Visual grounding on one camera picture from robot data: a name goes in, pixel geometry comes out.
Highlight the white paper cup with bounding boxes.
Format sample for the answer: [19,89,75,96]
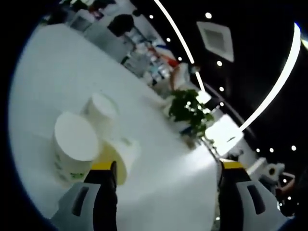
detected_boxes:
[83,92,120,138]
[51,112,99,188]
[97,137,141,186]

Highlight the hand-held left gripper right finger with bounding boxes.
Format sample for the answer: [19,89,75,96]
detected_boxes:
[218,161,290,231]

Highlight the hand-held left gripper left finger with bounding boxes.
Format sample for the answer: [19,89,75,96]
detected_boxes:
[51,161,118,231]

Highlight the grey desk partition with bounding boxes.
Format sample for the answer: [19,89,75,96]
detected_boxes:
[69,9,130,61]

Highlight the red blue banner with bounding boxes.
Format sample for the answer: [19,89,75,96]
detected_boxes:
[149,43,180,67]

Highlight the white table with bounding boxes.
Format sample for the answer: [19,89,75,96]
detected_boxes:
[8,24,218,231]

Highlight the green potted plant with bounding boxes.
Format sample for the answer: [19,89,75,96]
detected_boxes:
[167,89,215,149]

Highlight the round ceiling spotlights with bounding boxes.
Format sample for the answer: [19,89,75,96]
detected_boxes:
[148,12,298,203]

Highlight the white ceiling light strip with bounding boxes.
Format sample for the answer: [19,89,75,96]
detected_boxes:
[154,0,206,93]
[238,23,301,132]

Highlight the ceiling air vent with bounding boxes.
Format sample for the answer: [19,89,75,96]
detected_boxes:
[196,21,234,62]

